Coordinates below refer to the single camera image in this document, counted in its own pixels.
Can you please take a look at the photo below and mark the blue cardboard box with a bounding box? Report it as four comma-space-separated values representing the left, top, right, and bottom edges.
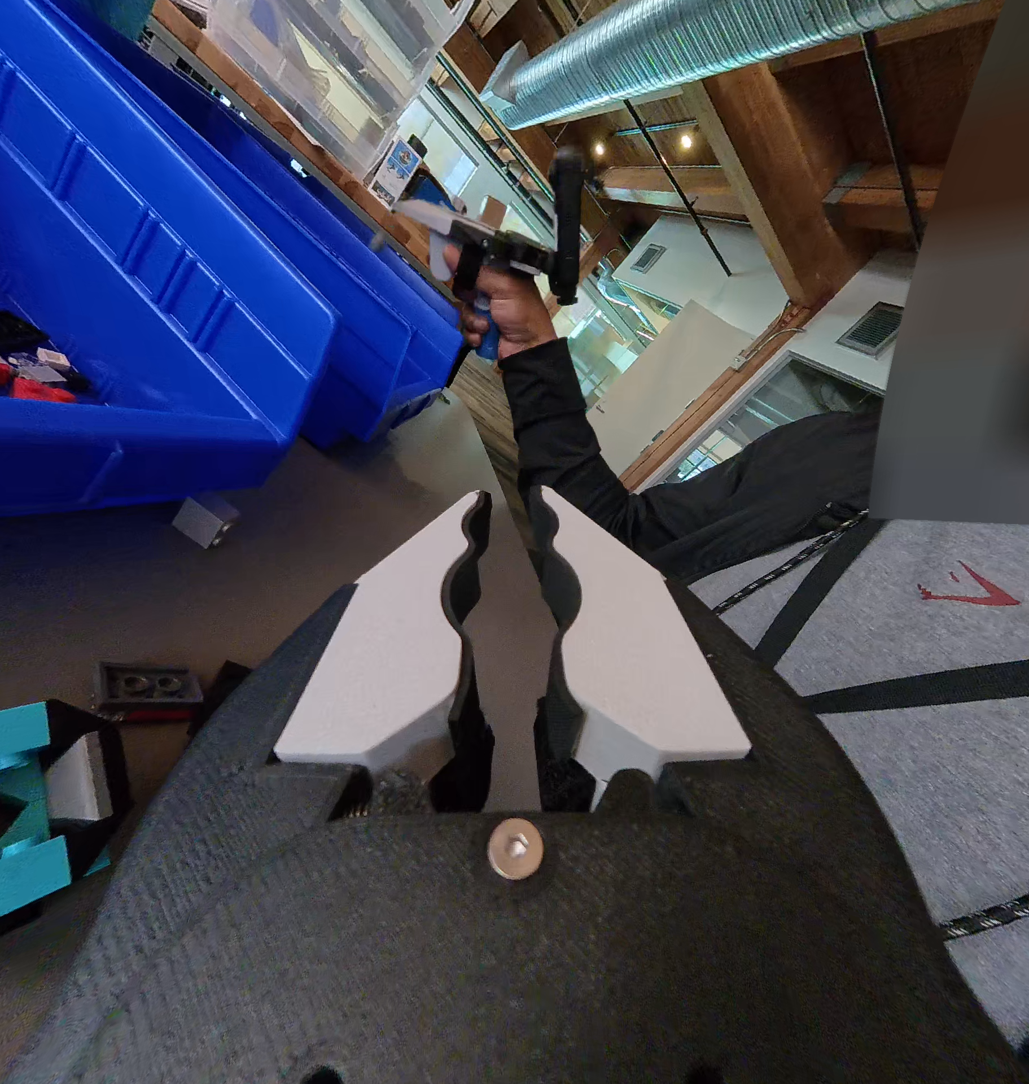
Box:
413, 165, 468, 217

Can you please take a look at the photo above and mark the small picture card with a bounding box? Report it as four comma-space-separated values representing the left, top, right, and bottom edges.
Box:
370, 135, 431, 204

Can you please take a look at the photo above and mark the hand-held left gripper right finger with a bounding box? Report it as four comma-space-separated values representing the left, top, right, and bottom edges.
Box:
527, 485, 752, 812

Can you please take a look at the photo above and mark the grey sweatshirt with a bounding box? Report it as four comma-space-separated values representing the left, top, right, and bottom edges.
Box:
688, 517, 1029, 1051

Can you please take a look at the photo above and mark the person's right forearm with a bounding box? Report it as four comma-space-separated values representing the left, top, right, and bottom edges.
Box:
497, 337, 883, 585

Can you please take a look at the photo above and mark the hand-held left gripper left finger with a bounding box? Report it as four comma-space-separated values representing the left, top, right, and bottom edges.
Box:
274, 489, 494, 812

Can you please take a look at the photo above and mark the silver ventilation duct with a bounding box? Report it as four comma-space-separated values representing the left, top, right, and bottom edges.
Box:
480, 0, 1002, 132

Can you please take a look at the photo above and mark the person's right hand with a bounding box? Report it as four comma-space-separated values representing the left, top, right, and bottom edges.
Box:
442, 246, 560, 365

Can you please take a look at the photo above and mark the black patterned cord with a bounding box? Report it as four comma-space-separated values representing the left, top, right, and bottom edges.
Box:
713, 508, 1029, 941

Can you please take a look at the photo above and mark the black brick plate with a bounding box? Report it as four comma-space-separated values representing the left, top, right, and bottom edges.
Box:
188, 661, 253, 733

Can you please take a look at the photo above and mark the pile of mixed toy bricks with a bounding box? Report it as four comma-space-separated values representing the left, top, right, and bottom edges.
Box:
0, 309, 92, 406

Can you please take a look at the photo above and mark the light grey toy block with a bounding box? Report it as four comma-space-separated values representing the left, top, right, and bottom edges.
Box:
171, 495, 243, 552

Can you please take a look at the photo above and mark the clear plastic drawer stack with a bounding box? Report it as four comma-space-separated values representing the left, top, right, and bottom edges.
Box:
205, 0, 473, 174

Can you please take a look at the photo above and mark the teal and black brick assembly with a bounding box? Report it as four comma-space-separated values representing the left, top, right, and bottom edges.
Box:
0, 698, 134, 941

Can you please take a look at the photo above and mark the grey desk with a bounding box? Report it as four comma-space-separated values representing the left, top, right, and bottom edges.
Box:
0, 385, 566, 1084

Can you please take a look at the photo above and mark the black shoulder strap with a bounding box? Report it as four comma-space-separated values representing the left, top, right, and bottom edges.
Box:
755, 521, 1029, 716

